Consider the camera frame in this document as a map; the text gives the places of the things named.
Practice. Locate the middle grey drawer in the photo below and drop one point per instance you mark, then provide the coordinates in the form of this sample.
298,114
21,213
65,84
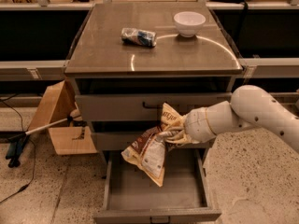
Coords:
114,140

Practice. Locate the bottom grey drawer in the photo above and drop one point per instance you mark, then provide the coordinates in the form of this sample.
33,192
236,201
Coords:
131,197

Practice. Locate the grey drawer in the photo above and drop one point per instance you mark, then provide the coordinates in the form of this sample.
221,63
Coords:
114,140
137,107
131,197

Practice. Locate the cardboard box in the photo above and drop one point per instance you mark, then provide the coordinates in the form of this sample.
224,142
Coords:
56,105

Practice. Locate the brown chip bag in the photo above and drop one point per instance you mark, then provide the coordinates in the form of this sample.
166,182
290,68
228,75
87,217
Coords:
148,151

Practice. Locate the blue crumpled snack bag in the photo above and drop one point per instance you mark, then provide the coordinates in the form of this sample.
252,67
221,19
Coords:
138,37

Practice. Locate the top grey drawer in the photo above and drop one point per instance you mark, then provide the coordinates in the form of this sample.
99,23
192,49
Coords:
137,107

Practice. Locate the white bowl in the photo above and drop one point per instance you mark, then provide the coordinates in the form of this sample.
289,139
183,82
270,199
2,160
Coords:
189,23

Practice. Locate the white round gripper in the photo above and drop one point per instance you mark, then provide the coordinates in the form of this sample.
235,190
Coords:
196,122

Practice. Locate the grey drawer cabinet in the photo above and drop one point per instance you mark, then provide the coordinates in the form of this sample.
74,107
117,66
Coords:
103,64

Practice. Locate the reacher grabber tool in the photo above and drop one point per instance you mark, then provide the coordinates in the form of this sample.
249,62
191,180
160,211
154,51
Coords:
17,142

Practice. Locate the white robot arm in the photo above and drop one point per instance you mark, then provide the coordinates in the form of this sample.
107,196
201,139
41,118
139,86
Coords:
250,107

